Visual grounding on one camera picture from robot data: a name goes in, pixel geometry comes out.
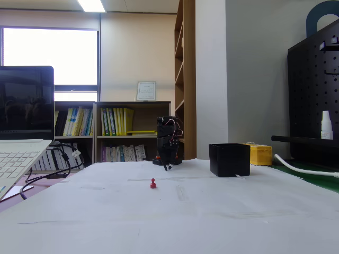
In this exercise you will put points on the black square container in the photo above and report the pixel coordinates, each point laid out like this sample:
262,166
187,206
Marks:
229,161

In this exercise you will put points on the wide low wooden bookshelf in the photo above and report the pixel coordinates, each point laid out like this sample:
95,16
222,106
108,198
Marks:
143,116

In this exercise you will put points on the yellow cardboard box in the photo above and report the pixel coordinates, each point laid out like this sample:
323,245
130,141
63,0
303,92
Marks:
260,156

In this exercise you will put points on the tall wooden bookshelf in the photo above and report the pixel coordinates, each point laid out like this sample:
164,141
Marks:
188,79

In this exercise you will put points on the teal arch shape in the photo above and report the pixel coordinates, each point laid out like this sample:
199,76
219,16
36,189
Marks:
311,18

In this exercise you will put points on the white laptop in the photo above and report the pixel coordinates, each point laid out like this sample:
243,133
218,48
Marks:
23,105

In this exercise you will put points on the flat yellow book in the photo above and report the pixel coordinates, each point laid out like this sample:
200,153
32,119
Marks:
141,132

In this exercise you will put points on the taped white paper sheets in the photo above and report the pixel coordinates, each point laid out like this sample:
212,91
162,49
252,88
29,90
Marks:
169,219

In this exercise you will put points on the green desk mat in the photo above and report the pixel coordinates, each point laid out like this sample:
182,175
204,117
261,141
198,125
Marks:
328,182

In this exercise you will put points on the black pegboard rod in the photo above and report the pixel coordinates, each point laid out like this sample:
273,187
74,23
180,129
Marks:
291,139

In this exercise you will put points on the ceiling light panel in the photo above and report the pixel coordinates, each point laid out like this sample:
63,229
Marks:
91,5

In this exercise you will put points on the white paper note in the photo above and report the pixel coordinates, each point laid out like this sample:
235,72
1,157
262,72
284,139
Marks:
18,191

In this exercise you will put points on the window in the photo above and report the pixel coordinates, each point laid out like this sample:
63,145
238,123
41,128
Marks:
50,53

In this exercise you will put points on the framed certificate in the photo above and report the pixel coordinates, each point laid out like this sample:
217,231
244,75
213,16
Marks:
146,91

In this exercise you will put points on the small red pawn piece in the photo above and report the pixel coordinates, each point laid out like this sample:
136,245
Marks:
153,184

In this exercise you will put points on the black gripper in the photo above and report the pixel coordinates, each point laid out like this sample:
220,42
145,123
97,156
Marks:
166,145

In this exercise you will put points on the narrow low wooden bookshelf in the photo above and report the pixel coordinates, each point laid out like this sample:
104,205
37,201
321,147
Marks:
74,137

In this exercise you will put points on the white dropper bottle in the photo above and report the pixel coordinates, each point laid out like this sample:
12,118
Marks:
326,127

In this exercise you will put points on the orange black clamp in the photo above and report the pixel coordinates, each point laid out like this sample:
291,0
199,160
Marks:
157,162

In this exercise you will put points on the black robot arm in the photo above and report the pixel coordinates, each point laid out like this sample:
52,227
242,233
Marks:
169,129

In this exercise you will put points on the black pegboard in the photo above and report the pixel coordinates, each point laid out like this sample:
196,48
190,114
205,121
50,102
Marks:
304,92

